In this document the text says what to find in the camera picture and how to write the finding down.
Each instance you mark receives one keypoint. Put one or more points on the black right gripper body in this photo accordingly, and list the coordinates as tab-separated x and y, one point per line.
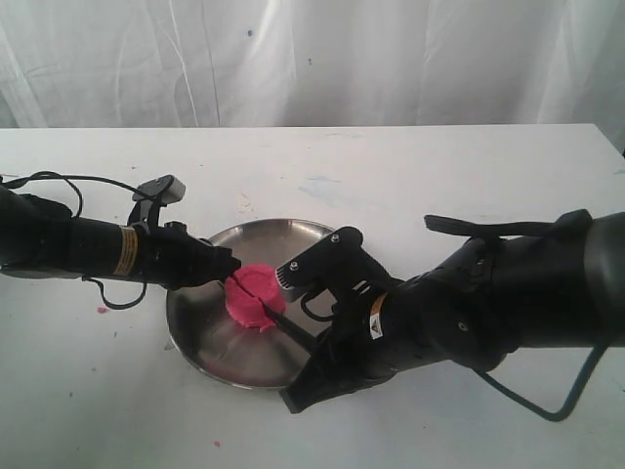
376	316

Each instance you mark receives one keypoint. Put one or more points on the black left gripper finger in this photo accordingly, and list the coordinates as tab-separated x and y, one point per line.
209	252
216	269

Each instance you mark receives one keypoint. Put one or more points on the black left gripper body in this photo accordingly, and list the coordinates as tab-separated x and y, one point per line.
169	257

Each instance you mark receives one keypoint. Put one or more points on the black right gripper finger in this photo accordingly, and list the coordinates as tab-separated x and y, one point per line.
331	372

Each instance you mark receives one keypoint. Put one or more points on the pink clay lump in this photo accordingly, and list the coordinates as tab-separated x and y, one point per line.
248	291

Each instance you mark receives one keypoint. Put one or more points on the black serrated knife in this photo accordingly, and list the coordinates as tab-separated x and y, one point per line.
291	329

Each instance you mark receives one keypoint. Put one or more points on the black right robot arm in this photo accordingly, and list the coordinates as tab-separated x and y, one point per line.
509	286

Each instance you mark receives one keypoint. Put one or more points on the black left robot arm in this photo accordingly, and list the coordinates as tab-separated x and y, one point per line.
41	238

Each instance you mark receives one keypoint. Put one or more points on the white backdrop curtain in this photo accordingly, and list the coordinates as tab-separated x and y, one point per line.
312	63

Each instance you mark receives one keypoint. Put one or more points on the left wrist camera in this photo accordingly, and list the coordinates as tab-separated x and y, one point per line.
167	189

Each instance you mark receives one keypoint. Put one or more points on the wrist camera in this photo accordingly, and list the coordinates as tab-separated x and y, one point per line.
167	189
305	271

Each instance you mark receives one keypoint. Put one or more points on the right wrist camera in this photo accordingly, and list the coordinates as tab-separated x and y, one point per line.
305	271

